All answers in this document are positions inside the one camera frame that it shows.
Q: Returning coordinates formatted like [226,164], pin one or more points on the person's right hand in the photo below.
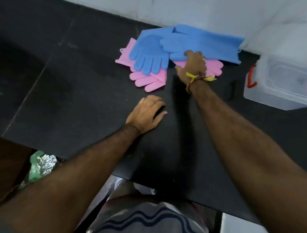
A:
[195,67]

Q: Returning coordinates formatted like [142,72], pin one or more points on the person's left hand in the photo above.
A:
[144,115]

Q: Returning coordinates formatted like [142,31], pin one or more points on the pink rubber glove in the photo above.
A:
[148,82]
[215,67]

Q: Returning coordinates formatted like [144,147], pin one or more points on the blue rubber glove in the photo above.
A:
[211,45]
[148,50]

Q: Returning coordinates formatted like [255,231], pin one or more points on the transparent plastic box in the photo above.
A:
[268,99]

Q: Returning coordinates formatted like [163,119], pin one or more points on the person's left forearm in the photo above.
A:
[72,182]

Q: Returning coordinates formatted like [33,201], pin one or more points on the person's right forearm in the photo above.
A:
[239,144]

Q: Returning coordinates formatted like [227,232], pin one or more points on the yellow thread wristband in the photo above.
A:
[192,75]

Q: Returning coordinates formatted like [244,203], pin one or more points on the grey striped shirt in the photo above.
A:
[148,216]

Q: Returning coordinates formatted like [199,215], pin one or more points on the crumpled aluminium foil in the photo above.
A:
[46,163]

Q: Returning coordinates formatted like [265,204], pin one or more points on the green plastic bag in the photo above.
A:
[34,168]

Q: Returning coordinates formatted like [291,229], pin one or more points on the brown wooden cabinet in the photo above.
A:
[12,168]

